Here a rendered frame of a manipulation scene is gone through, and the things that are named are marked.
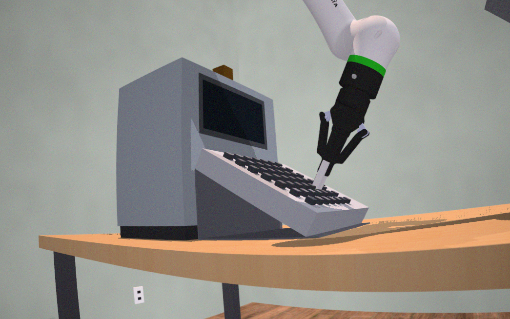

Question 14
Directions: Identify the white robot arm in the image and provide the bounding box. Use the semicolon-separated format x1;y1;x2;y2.
303;0;400;100

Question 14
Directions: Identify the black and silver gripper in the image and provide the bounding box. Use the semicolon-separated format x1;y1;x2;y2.
313;88;370;189

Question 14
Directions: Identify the grey control console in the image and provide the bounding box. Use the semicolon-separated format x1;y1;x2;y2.
116;57;370;240

